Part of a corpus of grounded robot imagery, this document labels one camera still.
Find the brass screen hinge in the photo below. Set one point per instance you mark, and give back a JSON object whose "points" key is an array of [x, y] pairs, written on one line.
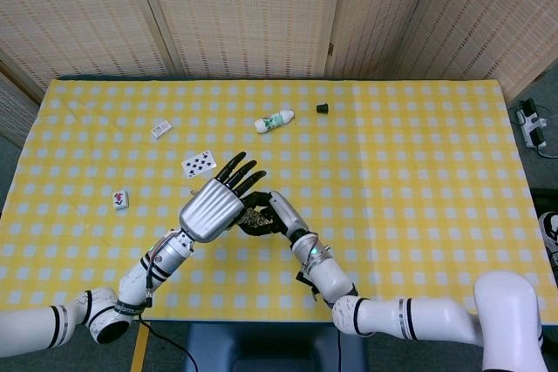
{"points": [[330, 49]]}

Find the white mahjong tile red flower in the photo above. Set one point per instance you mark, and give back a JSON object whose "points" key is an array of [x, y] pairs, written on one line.
{"points": [[120, 200]]}

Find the black and white sneaker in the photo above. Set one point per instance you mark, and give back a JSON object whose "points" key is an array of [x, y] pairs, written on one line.
{"points": [[550, 237]]}

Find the woven beige screen panel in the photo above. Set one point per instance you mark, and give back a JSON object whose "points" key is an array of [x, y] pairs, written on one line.
{"points": [[244, 10], [13, 110], [78, 15], [375, 10], [492, 19]]}

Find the nine of spades playing card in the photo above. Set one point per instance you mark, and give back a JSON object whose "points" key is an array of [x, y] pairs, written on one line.
{"points": [[196, 165]]}

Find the yellow white checkered tablecloth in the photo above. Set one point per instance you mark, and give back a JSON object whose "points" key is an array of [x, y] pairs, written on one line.
{"points": [[392, 198]]}

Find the white plastic bottle green label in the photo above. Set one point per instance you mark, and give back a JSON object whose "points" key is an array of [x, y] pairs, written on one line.
{"points": [[274, 121]]}

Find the yellow floor tape strip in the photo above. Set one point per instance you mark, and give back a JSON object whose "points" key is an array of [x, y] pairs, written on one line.
{"points": [[140, 350]]}

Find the white power strip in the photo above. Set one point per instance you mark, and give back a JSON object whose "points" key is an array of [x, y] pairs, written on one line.
{"points": [[532, 126]]}

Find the small black cap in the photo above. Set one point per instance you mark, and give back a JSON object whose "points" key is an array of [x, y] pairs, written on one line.
{"points": [[322, 108]]}

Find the small white printed box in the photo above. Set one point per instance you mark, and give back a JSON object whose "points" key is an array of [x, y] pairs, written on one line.
{"points": [[161, 129]]}

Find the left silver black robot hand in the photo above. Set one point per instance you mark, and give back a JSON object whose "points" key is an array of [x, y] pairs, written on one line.
{"points": [[209, 211]]}

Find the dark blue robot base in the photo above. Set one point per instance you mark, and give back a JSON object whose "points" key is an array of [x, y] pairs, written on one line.
{"points": [[274, 350]]}

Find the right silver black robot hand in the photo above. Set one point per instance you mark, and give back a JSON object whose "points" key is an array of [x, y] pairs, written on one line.
{"points": [[285, 211]]}

